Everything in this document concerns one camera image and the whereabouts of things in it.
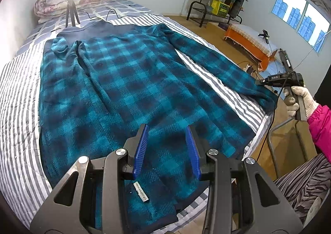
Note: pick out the teal plaid fleece shirt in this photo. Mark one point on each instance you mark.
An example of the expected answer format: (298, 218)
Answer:
(95, 93)

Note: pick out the zebra patterned trousers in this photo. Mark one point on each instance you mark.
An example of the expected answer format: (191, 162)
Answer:
(302, 186)

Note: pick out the orange small bed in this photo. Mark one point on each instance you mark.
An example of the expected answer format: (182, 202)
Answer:
(255, 45)

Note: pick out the blue checked bed cover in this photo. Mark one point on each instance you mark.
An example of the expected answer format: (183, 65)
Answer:
(109, 10)

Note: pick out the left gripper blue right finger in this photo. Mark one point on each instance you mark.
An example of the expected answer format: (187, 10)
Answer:
(196, 152)

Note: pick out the white gloved right hand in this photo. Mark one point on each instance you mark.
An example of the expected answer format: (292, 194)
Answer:
(292, 106)

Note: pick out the striped grey white bed sheet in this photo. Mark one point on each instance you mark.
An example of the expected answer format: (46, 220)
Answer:
(24, 185)

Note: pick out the window with city view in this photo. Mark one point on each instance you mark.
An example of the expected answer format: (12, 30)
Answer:
(305, 19)

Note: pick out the pink sleeved right forearm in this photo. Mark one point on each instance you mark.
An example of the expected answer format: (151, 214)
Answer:
(320, 129)

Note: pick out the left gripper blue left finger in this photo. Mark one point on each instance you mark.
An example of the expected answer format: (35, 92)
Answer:
(136, 148)

